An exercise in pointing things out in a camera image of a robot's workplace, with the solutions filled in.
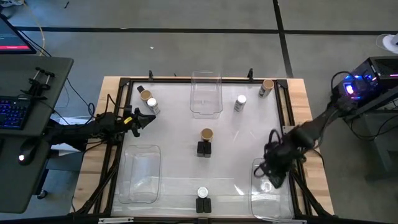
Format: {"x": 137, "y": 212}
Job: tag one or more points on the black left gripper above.
{"x": 134, "y": 122}

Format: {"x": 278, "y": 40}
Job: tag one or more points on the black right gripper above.
{"x": 281, "y": 161}

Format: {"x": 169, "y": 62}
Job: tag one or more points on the white lid seasoning jar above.
{"x": 241, "y": 99}
{"x": 152, "y": 102}
{"x": 202, "y": 192}

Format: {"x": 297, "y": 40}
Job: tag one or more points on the gold lid spice jar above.
{"x": 206, "y": 134}
{"x": 145, "y": 94}
{"x": 268, "y": 84}

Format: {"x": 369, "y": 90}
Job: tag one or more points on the dark green spice tin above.
{"x": 207, "y": 149}
{"x": 140, "y": 89}
{"x": 207, "y": 205}
{"x": 199, "y": 205}
{"x": 200, "y": 149}

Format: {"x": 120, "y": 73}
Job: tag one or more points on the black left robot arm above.
{"x": 81, "y": 132}

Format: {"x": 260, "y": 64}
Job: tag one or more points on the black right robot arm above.
{"x": 311, "y": 127}

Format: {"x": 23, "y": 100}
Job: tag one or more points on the clear plastic bin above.
{"x": 206, "y": 93}
{"x": 140, "y": 174}
{"x": 270, "y": 202}

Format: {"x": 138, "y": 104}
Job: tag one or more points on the gray metal equipment cart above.
{"x": 385, "y": 143}

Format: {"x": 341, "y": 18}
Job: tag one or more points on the black computer mouse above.
{"x": 28, "y": 152}

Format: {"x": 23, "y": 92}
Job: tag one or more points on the black caster wheel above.
{"x": 42, "y": 194}

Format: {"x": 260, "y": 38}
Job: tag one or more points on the backlit black keyboard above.
{"x": 14, "y": 112}

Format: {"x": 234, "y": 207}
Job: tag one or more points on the black computer case RGB lights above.
{"x": 373, "y": 77}

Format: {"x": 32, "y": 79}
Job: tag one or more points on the dark gray desk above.
{"x": 18, "y": 180}

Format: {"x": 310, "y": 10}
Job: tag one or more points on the computer monitor with red bar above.
{"x": 12, "y": 40}

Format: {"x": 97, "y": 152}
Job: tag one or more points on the white round floor object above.
{"x": 390, "y": 42}

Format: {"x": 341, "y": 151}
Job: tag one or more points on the black aluminium table frame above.
{"x": 161, "y": 80}

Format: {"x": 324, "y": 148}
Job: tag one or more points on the silver metal bracket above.
{"x": 115, "y": 220}
{"x": 289, "y": 221}
{"x": 287, "y": 129}

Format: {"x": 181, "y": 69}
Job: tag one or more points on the black upright frame post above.
{"x": 250, "y": 74}
{"x": 150, "y": 75}

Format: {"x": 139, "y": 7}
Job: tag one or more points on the black metal clamp bracket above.
{"x": 37, "y": 85}

